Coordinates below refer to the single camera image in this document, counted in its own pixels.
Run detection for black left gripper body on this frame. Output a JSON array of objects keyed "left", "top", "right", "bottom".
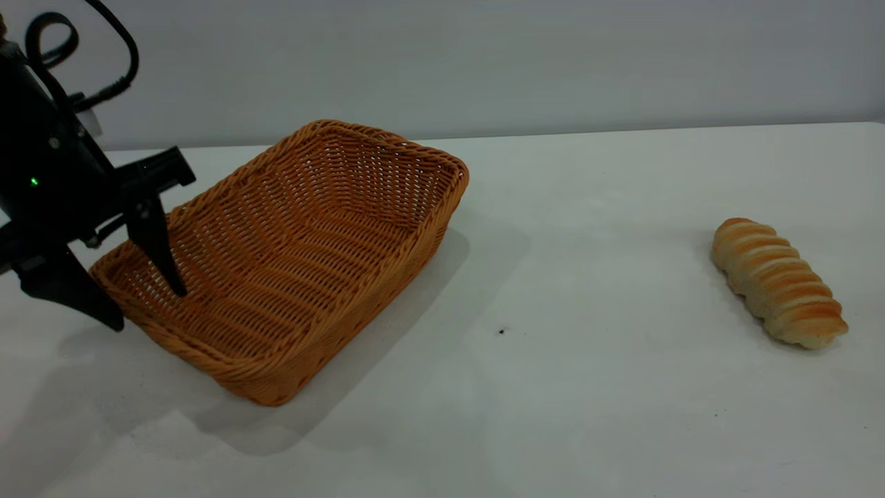
[{"left": 0, "top": 54, "right": 197, "bottom": 275}]

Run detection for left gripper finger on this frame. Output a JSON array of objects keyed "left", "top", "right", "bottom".
[
  {"left": 12, "top": 242, "right": 126, "bottom": 332},
  {"left": 126, "top": 198, "right": 189, "bottom": 298}
]

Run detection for orange woven wicker basket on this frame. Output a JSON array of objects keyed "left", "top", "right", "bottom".
[{"left": 88, "top": 120, "right": 470, "bottom": 407}]

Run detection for ridged long bread loaf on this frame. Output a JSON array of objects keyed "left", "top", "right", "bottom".
[{"left": 711, "top": 217, "right": 849, "bottom": 351}]

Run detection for black looped cable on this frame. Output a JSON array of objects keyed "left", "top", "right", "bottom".
[{"left": 25, "top": 0, "right": 140, "bottom": 115}]

